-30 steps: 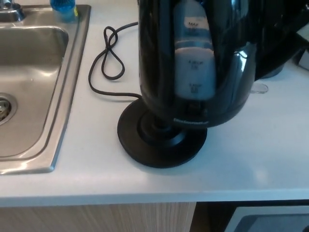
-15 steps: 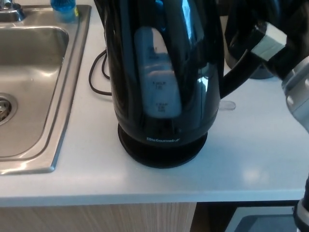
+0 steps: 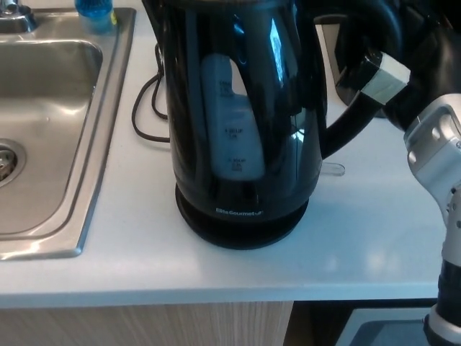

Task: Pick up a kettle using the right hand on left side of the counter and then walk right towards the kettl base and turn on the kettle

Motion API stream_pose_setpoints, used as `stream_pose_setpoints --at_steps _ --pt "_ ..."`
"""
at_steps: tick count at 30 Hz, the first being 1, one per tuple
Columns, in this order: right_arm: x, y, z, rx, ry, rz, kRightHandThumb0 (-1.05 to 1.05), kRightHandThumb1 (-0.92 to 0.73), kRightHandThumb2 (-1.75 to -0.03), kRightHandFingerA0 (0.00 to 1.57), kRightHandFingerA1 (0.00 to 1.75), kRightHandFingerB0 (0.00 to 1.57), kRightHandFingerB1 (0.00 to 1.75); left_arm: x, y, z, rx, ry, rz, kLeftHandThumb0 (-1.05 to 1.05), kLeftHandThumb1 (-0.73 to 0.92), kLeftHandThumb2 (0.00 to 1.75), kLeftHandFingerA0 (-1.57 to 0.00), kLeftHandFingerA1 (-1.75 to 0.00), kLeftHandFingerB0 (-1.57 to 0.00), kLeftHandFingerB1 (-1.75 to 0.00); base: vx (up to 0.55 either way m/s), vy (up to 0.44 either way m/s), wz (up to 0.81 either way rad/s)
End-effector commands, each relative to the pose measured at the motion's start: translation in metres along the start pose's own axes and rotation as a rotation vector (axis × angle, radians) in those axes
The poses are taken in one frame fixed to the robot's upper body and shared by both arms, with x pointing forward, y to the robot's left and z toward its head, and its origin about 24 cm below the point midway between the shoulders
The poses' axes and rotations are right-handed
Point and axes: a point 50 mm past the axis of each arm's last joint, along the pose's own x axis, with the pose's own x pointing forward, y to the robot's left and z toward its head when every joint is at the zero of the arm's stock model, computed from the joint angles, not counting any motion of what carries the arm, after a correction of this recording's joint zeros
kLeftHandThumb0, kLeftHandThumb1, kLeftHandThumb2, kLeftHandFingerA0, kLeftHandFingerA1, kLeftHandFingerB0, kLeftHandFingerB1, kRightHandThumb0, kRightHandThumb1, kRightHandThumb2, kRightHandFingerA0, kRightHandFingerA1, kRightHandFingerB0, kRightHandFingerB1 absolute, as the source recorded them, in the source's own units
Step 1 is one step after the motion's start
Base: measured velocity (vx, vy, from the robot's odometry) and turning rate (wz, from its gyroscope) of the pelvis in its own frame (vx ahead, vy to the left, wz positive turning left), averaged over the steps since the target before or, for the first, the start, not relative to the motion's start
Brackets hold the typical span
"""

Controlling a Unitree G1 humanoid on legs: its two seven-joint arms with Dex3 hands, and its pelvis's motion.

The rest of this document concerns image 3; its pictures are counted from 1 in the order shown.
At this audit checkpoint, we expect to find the chrome faucet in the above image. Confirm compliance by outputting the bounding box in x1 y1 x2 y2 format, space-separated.
0 0 35 35

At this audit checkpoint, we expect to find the wooden cabinet door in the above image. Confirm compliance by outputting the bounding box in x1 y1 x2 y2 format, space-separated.
0 301 295 346

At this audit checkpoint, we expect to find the metal sink drain strainer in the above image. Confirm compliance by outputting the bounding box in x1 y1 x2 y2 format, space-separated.
0 138 27 189

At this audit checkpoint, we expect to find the blue dish soap bottle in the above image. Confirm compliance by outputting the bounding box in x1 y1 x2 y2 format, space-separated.
74 0 118 35

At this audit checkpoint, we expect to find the round black kettle base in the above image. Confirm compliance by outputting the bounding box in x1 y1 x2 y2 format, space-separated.
175 182 311 250

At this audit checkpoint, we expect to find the black and steel appliance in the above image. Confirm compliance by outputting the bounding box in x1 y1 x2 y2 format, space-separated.
313 21 390 119

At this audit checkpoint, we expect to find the stainless steel sink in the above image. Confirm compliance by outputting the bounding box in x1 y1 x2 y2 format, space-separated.
0 6 138 261

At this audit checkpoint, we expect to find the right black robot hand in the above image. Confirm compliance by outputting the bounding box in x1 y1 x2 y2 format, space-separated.
334 0 461 135

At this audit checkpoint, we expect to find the black electric kettle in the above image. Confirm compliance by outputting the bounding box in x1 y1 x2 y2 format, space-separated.
140 0 400 221

